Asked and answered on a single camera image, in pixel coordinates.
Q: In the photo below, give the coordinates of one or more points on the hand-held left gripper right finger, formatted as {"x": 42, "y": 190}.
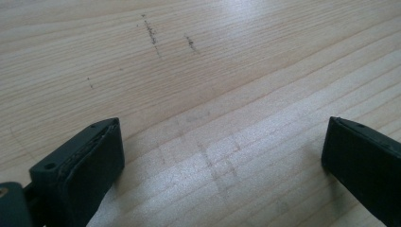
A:
{"x": 365, "y": 167}

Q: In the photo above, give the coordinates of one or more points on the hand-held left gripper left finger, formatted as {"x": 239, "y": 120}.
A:
{"x": 85, "y": 170}

